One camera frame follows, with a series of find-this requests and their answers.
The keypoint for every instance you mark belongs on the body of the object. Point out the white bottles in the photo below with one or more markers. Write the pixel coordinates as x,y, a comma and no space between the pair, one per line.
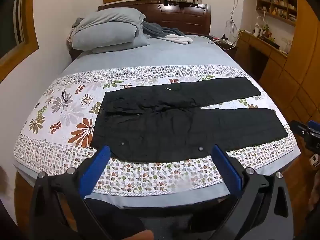
258,30

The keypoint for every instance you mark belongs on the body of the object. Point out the floral quilt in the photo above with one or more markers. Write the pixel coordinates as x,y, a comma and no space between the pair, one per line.
75,110

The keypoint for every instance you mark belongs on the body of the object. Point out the bed with blue sheet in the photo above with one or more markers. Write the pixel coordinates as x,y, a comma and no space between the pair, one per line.
155,55

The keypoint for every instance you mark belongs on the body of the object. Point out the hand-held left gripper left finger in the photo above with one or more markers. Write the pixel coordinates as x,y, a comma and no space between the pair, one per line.
96,170

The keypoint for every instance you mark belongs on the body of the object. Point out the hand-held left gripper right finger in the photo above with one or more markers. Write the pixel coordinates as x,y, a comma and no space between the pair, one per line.
227,170

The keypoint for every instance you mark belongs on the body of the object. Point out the white fluffy cloth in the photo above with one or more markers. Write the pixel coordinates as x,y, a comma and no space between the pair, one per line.
178,39

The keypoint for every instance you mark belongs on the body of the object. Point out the blue-grey folded duvet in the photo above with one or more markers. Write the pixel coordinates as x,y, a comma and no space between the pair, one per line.
107,30

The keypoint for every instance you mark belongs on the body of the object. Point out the wooden wall shelf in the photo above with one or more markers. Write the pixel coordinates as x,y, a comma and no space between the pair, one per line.
277,5

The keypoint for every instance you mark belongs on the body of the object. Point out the wooden desk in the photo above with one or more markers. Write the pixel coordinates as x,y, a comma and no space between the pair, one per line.
260,47

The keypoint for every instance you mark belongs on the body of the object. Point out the dark grey knitted blanket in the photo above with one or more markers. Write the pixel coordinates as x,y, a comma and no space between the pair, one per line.
160,28

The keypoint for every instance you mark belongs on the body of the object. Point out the white power strip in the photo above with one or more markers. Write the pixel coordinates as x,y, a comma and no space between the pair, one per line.
223,40

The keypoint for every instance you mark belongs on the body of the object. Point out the wooden wardrobe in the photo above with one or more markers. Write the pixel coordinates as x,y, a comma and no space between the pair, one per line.
295,67

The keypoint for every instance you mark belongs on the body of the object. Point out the black pants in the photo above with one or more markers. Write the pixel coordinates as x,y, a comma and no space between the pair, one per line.
162,130

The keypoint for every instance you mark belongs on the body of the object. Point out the dark wooden headboard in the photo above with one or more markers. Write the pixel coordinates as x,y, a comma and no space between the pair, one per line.
190,17

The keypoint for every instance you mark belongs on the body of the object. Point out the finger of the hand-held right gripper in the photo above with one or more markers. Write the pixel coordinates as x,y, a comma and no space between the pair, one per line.
313,125
300,130

